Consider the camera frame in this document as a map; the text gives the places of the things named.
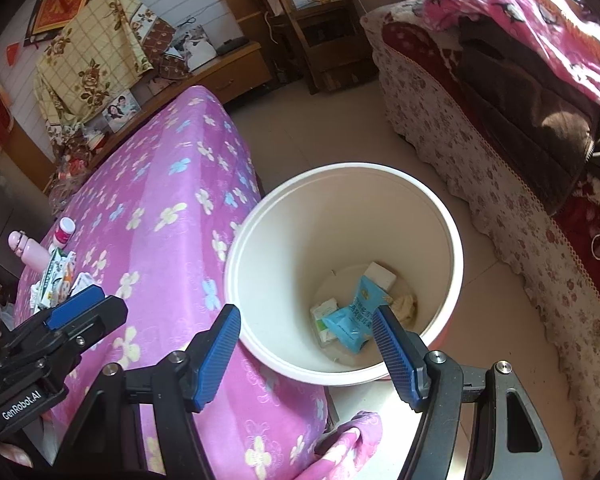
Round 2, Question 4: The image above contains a wooden chair stack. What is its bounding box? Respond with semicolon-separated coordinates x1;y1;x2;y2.
253;0;377;94

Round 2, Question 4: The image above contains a light blue snack bag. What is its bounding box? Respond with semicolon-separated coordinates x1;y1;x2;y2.
322;276;392;353

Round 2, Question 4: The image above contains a framed couple photo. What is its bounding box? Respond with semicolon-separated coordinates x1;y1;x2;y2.
102;90;140;132

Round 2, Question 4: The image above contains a green white milk carton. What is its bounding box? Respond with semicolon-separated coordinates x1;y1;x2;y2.
30;248;76;313

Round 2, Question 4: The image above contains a white tissue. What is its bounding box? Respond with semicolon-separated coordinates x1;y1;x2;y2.
70;272;95;296

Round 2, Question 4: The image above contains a white pink yogurt bottle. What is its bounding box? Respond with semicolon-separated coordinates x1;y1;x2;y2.
48;217;76;254

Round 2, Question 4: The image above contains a white plastic trash bin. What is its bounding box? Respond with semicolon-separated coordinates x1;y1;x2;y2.
224;162;464;387

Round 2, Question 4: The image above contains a wooden tv cabinet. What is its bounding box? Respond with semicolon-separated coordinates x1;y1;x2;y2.
42;40;274;196

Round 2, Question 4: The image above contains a white foam block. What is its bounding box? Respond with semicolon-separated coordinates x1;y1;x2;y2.
364;262;398;292

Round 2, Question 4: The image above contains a pink thermos bottle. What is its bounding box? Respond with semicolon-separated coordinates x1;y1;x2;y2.
8;231;50;273

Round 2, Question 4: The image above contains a floral covered sofa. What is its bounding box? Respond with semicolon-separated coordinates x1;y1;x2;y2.
361;0;600;479

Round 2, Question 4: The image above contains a yellow floral cloth cover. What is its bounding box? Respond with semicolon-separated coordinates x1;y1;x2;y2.
33;0;175;130

